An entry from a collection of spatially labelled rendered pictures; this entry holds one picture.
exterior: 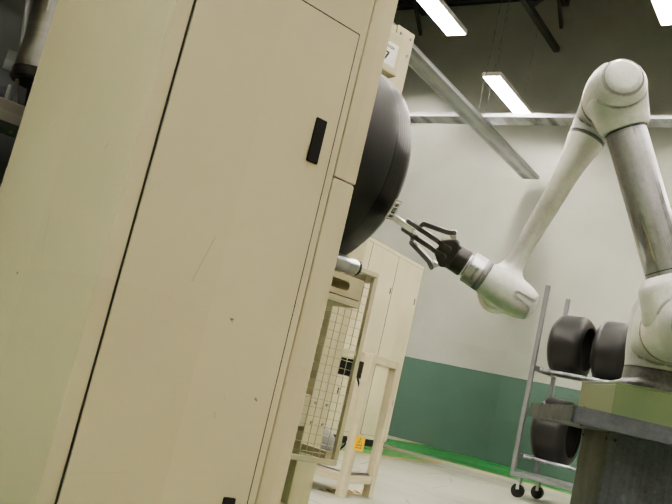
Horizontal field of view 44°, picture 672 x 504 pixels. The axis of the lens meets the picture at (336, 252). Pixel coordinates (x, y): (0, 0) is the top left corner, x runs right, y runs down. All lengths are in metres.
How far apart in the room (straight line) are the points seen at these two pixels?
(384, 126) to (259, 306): 1.01
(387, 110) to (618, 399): 0.93
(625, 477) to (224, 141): 1.36
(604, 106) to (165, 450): 1.40
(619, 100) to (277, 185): 1.08
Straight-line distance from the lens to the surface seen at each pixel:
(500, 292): 2.20
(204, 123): 1.24
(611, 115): 2.16
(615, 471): 2.18
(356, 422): 4.65
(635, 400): 2.12
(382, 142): 2.17
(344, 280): 2.23
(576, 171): 2.31
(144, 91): 1.22
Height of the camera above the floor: 0.56
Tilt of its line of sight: 9 degrees up
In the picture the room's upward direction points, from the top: 13 degrees clockwise
